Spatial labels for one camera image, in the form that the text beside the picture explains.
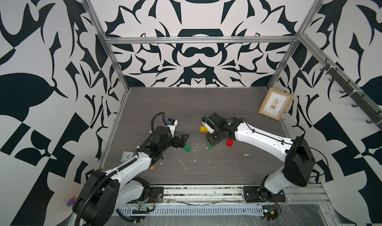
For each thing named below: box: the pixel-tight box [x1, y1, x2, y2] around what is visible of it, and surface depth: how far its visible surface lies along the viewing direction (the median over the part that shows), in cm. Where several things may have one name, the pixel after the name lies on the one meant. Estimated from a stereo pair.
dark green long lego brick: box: [183, 144, 192, 153], surface depth 89 cm
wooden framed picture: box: [258, 87, 294, 121], surface depth 101 cm
